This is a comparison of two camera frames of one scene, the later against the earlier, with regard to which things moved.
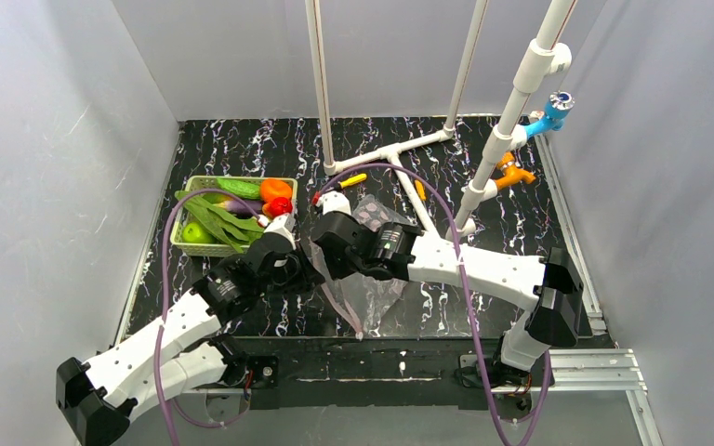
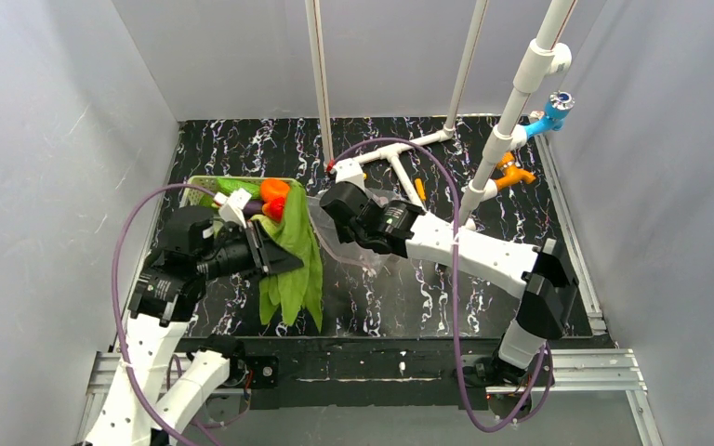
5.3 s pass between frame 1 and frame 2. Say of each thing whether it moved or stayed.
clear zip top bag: moved
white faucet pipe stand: stayed
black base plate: stayed
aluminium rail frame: stayed
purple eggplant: stayed
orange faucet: stayed
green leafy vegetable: moved
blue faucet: stayed
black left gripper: moved
